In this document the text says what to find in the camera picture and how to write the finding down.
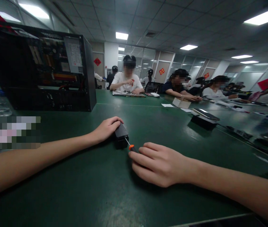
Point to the person's left hand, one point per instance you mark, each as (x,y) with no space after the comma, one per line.
(105,130)

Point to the person's right hand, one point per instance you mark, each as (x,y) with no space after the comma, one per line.
(164,165)

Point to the small black adapter box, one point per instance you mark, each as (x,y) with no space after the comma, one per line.
(122,136)

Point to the orange and black screwdriver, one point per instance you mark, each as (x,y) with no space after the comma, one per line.
(131,147)

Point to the tray of small parts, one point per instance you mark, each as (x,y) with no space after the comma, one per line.
(128,93)

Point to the black rectangular box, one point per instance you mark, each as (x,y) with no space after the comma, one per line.
(201,123)

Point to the white paper sheet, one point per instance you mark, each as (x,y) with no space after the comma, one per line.
(167,105)

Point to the small white device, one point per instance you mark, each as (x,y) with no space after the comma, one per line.
(155,94)

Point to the green table mat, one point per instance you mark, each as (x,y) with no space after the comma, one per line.
(82,189)

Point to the black office chair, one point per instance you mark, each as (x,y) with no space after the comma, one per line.
(153,87)

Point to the white cardboard box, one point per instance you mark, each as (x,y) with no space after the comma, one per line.
(181,103)

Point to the smartphone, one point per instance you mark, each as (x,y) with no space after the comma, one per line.
(205,114)

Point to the red diamond door sticker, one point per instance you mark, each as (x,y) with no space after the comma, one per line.
(206,75)
(97,62)
(162,71)

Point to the black electronic part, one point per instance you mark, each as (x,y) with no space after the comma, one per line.
(241,133)

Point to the open black computer case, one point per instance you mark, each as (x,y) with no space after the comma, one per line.
(41,71)

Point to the ceiling light panel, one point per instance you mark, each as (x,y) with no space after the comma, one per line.
(263,15)
(241,56)
(33,10)
(122,35)
(188,47)

